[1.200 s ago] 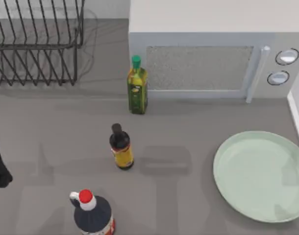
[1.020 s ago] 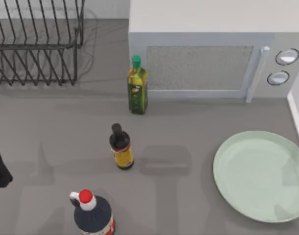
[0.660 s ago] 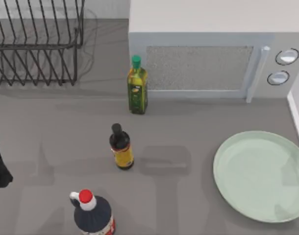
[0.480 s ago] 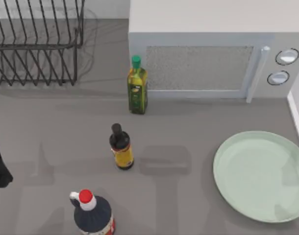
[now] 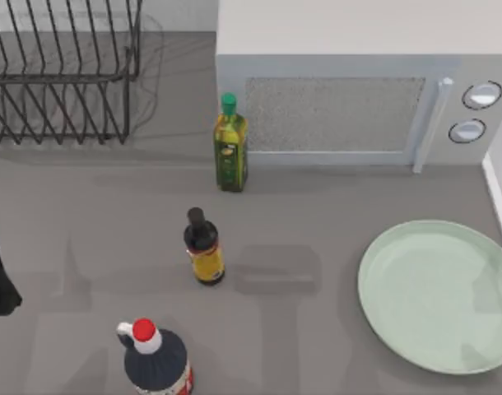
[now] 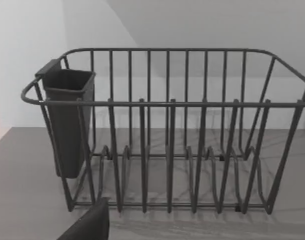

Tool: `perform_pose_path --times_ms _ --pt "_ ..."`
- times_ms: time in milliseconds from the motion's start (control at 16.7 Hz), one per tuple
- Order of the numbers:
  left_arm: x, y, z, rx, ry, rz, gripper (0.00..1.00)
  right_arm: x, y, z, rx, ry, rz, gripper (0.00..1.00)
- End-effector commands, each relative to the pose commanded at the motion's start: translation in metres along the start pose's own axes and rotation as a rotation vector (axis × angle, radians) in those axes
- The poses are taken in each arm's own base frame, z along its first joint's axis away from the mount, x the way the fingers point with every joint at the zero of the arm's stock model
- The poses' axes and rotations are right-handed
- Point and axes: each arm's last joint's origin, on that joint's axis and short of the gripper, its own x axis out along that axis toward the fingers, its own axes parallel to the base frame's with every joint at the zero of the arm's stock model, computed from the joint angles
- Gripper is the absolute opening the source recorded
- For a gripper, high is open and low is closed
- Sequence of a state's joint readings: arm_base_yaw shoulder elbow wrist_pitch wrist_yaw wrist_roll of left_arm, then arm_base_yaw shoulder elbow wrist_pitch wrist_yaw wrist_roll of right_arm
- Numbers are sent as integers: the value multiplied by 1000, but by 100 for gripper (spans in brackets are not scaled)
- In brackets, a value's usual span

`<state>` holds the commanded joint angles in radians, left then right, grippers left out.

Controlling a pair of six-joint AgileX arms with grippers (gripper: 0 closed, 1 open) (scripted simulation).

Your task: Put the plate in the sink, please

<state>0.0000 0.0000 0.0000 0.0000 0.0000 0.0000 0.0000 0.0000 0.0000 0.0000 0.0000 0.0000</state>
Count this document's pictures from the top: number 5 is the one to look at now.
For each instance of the green oil bottle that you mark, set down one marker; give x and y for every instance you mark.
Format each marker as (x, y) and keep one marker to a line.
(230, 152)

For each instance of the dark bottle with yellow label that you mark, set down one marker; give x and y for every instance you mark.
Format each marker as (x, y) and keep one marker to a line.
(205, 251)

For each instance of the microwave oven door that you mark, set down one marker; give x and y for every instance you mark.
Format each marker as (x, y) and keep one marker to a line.
(333, 113)

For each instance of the dark bottle with red cap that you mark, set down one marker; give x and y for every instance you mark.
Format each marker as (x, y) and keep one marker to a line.
(158, 362)

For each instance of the pale microwave oven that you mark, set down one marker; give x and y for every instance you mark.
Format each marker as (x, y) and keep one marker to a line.
(358, 37)

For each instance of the pale green plate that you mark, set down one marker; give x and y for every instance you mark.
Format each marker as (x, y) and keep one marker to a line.
(432, 296)

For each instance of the small microwave knob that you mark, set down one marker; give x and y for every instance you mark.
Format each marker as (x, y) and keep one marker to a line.
(466, 131)

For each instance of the large microwave knob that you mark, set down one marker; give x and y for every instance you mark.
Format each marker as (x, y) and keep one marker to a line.
(481, 95)

